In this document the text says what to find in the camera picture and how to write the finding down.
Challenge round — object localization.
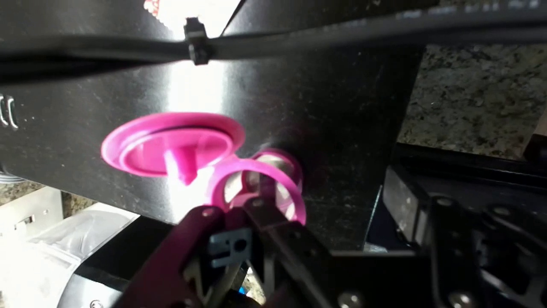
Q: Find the pink plastic object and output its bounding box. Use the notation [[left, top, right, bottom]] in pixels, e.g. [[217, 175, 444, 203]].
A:
[[101, 110, 307, 223]]

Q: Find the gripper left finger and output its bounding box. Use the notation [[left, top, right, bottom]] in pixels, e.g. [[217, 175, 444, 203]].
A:
[[116, 206, 232, 308]]

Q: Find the black cable with zip tie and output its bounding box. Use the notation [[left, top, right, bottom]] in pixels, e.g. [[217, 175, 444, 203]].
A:
[[0, 11, 547, 73]]

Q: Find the black stainless microwave oven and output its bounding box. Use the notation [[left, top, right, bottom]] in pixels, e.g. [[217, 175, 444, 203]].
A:
[[0, 0, 429, 252]]

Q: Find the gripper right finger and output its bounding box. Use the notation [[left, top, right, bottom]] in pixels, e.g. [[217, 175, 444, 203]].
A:
[[244, 198, 336, 308]]

